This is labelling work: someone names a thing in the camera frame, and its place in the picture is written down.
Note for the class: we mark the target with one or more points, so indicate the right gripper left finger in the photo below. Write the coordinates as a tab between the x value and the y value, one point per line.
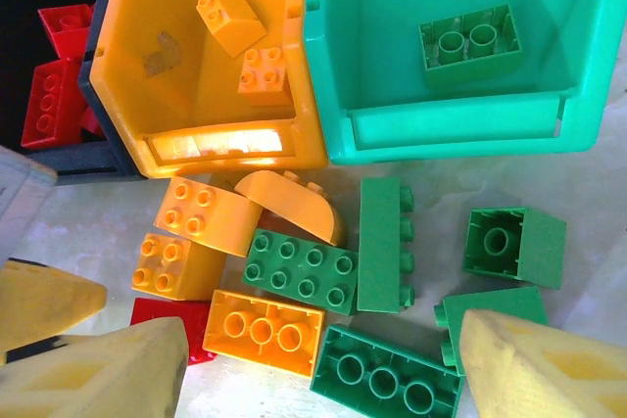
98	379

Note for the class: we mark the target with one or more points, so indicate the yellow curved lego brick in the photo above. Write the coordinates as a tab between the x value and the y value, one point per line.
206	215

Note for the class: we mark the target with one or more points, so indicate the green plastic bin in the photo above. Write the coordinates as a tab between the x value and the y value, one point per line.
372	21

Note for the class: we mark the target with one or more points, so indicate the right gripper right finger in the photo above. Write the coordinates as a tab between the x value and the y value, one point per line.
539	379

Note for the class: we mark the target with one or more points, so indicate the green long lego brick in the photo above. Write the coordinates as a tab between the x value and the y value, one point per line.
301	271
343	349
384	246

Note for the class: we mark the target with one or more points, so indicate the yellow plastic bin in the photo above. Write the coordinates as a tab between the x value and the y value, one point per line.
147	7

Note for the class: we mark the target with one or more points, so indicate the green sloped lego brick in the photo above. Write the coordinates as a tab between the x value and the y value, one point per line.
490	300

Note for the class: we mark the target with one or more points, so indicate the yellow arch lego brick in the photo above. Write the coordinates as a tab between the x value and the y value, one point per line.
294	210

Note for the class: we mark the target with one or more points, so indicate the yellow sloped lego brick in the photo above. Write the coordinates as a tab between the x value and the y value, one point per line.
232	21

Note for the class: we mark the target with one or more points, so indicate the red long lego brick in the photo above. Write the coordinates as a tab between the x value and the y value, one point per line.
49	102

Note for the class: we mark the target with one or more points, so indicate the yellow long lego brick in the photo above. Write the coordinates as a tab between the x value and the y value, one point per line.
264	332

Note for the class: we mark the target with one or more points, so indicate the yellow square lego brick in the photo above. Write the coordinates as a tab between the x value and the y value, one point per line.
171	266
264	73

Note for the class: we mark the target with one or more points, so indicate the green square lego brick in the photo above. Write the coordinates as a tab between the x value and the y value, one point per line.
514	246

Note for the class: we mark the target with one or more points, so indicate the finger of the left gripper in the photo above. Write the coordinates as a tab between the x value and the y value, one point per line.
39	300

